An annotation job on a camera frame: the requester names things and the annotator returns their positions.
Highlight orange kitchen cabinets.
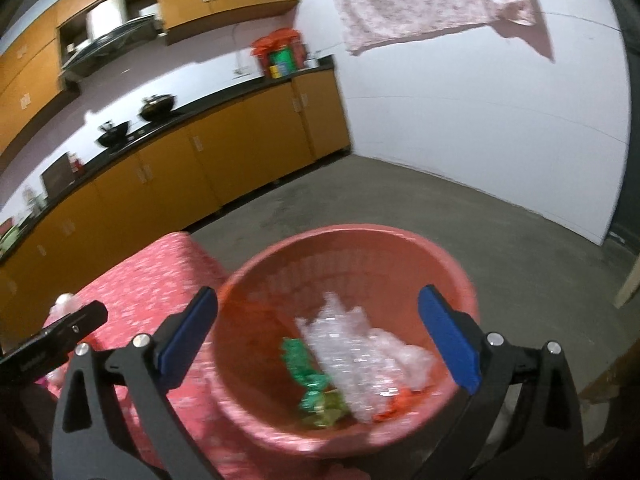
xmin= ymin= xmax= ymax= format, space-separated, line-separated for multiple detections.
xmin=1 ymin=0 xmax=299 ymax=166
xmin=1 ymin=60 xmax=352 ymax=342

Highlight black lidded wok right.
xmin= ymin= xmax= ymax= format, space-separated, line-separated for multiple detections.
xmin=138 ymin=94 xmax=176 ymax=122

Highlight clear jar on counter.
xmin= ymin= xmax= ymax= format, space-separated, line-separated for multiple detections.
xmin=22 ymin=185 xmax=47 ymax=217

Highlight stacked bowls on counter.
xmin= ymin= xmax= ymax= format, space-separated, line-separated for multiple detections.
xmin=0 ymin=218 xmax=21 ymax=256

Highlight small white bubble wrap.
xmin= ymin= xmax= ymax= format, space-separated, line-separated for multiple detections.
xmin=295 ymin=292 xmax=435 ymax=424

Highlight dark cutting board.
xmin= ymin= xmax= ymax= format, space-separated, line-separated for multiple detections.
xmin=41 ymin=153 xmax=75 ymax=202

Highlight steel range hood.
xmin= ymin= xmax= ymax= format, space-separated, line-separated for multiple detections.
xmin=58 ymin=0 xmax=162 ymax=82

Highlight green plastic bag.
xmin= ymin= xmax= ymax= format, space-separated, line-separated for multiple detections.
xmin=281 ymin=338 xmax=350 ymax=429

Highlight red plastic basket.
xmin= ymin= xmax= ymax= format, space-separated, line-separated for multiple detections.
xmin=210 ymin=224 xmax=478 ymax=458

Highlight red bag with containers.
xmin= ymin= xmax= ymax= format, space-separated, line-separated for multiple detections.
xmin=250 ymin=28 xmax=307 ymax=79

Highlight orange upper kitchen cabinets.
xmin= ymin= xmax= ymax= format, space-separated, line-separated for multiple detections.
xmin=1 ymin=0 xmax=299 ymax=166

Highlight black wok left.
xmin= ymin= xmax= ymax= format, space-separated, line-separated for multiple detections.
xmin=96 ymin=120 xmax=129 ymax=150

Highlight orange lower kitchen cabinets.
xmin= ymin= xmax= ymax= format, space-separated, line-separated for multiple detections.
xmin=1 ymin=60 xmax=352 ymax=342

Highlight black countertop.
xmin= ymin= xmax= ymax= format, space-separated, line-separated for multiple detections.
xmin=1 ymin=54 xmax=336 ymax=263

